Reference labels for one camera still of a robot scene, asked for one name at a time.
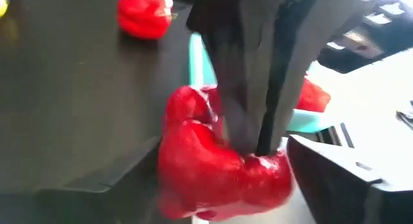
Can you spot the yellow lemon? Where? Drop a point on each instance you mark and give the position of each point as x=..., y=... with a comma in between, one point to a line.
x=2, y=4

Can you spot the teal plastic bin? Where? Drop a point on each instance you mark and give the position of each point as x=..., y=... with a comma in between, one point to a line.
x=201, y=62

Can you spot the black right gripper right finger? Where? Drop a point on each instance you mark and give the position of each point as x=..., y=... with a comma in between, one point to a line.
x=338, y=198

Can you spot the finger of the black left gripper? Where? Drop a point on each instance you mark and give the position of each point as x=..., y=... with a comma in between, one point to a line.
x=309, y=40
x=238, y=72

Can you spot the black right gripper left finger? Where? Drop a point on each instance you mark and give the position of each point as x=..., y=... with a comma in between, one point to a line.
x=96, y=208

